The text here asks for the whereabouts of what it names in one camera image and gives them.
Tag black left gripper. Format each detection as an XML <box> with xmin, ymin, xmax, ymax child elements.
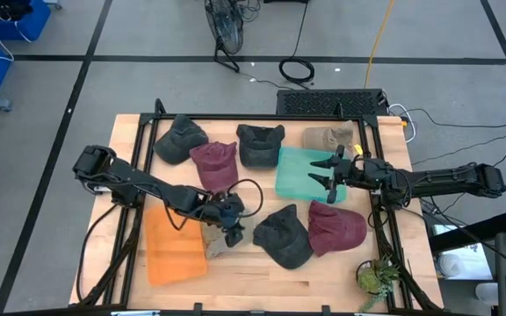
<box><xmin>199</xmin><ymin>191</ymin><xmax>247</xmax><ymax>248</ymax></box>

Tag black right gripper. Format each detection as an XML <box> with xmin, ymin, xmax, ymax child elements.
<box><xmin>307</xmin><ymin>144</ymin><xmax>375</xmax><ymax>205</ymax></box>

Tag tan baseball cap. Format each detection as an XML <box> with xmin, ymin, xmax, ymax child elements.
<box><xmin>200</xmin><ymin>217</ymin><xmax>257</xmax><ymax>261</ymax></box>
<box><xmin>301</xmin><ymin>119</ymin><xmax>356</xmax><ymax>154</ymax></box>

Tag dark gray baseball cap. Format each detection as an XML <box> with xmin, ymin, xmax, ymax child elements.
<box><xmin>235</xmin><ymin>123</ymin><xmax>286</xmax><ymax>169</ymax></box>
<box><xmin>252</xmin><ymin>203</ymin><xmax>314</xmax><ymax>270</ymax></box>
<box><xmin>153</xmin><ymin>113</ymin><xmax>210</xmax><ymax>167</ymax></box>

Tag maroon baseball cap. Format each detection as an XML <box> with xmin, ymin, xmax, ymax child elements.
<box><xmin>307</xmin><ymin>199</ymin><xmax>368</xmax><ymax>258</ymax></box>
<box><xmin>189</xmin><ymin>140</ymin><xmax>240</xmax><ymax>195</ymax></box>

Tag teal translucent plastic bin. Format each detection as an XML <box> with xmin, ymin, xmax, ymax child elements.
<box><xmin>274</xmin><ymin>146</ymin><xmax>349</xmax><ymax>205</ymax></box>

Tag black perforated computer case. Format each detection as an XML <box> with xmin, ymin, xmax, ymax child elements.
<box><xmin>276</xmin><ymin>88</ymin><xmax>389</xmax><ymax>118</ymax></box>

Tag small green potted plant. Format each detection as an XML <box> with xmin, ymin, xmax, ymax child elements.
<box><xmin>355</xmin><ymin>256</ymin><xmax>401</xmax><ymax>313</ymax></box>

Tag black floor beam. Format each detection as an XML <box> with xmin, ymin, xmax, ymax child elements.
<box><xmin>428</xmin><ymin>210</ymin><xmax>506</xmax><ymax>254</ymax></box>

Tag white roll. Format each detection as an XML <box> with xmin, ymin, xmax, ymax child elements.
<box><xmin>436</xmin><ymin>253</ymin><xmax>466</xmax><ymax>278</ymax></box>

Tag black floor fan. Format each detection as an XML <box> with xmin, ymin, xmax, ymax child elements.
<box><xmin>203</xmin><ymin>0</ymin><xmax>246</xmax><ymax>74</ymax></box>

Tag large blue plastic bin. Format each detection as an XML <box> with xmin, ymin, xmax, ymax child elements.
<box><xmin>0</xmin><ymin>0</ymin><xmax>52</xmax><ymax>42</ymax></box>

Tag black gear in bin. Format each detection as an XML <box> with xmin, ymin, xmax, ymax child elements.
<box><xmin>0</xmin><ymin>0</ymin><xmax>34</xmax><ymax>22</ymax></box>

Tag black gripper loop cable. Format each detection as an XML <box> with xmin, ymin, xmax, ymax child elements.
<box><xmin>226</xmin><ymin>178</ymin><xmax>265</xmax><ymax>219</ymax></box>

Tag black aluminium table frame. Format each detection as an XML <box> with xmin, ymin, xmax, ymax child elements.
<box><xmin>76</xmin><ymin>98</ymin><xmax>443</xmax><ymax>313</ymax></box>

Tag coiled black floor cable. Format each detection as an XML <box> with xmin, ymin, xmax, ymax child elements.
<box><xmin>278</xmin><ymin>0</ymin><xmax>316</xmax><ymax>85</ymax></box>

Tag long black floor cable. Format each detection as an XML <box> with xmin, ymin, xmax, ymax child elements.
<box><xmin>410</xmin><ymin>133</ymin><xmax>506</xmax><ymax>167</ymax></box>
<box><xmin>400</xmin><ymin>107</ymin><xmax>506</xmax><ymax>129</ymax></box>

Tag yellow power cable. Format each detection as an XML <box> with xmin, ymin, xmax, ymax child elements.
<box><xmin>363</xmin><ymin>0</ymin><xmax>395</xmax><ymax>89</ymax></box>

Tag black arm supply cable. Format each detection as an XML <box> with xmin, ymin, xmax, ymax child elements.
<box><xmin>76</xmin><ymin>202</ymin><xmax>122</xmax><ymax>304</ymax></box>

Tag tangled black cables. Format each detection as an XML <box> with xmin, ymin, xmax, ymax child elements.
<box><xmin>237</xmin><ymin>0</ymin><xmax>263</xmax><ymax>23</ymax></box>

